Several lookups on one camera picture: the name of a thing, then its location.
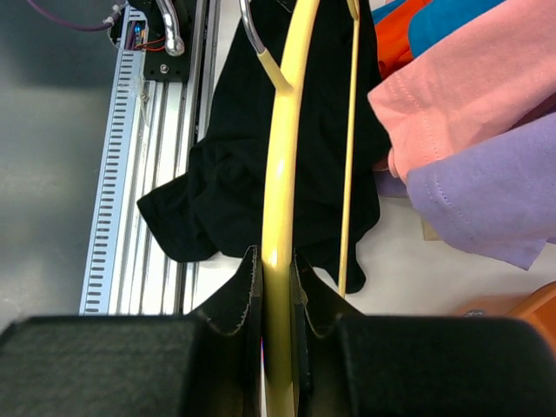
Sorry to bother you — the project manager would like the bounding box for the orange t shirt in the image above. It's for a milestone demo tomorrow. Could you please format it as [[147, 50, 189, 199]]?
[[373, 0, 430, 79]]

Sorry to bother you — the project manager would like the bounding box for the orange plastic basket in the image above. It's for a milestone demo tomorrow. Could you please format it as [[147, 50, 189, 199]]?
[[454, 281, 555, 334]]

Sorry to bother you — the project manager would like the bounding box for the aluminium frame rail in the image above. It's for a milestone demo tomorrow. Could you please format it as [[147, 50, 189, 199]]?
[[79, 1, 220, 315]]

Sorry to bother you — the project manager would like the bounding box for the black t shirt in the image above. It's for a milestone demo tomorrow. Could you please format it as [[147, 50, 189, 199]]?
[[137, 1, 390, 294]]

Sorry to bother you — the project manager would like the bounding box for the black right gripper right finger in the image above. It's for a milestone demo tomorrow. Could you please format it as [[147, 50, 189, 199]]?
[[290, 254, 555, 416]]

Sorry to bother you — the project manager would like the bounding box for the pink t shirt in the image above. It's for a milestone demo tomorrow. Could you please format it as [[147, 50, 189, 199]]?
[[368, 1, 555, 181]]

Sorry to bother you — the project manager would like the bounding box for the blue t shirt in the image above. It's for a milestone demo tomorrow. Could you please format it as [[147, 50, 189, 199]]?
[[371, 0, 505, 60]]

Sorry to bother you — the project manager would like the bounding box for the yellow hanger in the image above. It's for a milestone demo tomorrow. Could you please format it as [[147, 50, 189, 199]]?
[[240, 1, 361, 416]]

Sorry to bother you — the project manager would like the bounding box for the purple t shirt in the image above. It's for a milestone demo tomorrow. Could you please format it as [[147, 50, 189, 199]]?
[[375, 114, 555, 270]]

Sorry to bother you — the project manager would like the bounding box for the wooden clothes rack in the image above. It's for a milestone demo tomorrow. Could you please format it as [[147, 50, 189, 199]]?
[[420, 217, 441, 242]]

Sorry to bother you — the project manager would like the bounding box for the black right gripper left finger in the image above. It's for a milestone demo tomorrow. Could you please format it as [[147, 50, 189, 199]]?
[[1, 247, 262, 416]]

